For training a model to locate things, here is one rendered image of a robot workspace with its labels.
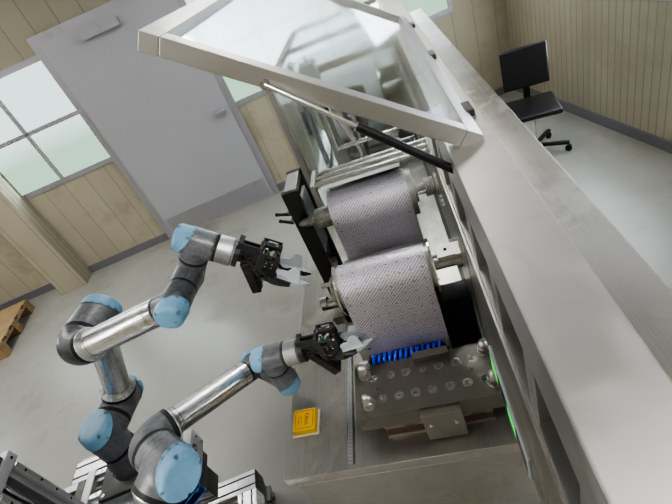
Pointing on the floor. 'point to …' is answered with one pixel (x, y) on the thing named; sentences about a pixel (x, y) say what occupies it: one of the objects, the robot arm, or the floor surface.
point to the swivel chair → (528, 72)
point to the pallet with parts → (10, 327)
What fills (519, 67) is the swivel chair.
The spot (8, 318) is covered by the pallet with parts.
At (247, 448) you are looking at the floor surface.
